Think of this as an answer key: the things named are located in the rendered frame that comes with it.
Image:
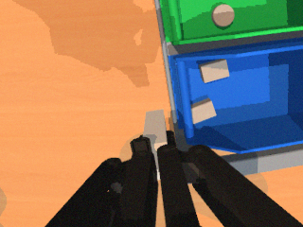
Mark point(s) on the grey shelf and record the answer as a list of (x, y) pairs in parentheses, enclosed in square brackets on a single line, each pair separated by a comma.
[(246, 163)]

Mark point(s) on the blue bin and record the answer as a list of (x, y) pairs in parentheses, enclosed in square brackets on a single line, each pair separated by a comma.
[(260, 106)]

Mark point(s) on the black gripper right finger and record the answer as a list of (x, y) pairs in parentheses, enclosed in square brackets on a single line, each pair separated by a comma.
[(232, 198)]

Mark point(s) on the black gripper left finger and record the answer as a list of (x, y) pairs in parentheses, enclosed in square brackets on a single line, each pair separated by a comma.
[(106, 200)]

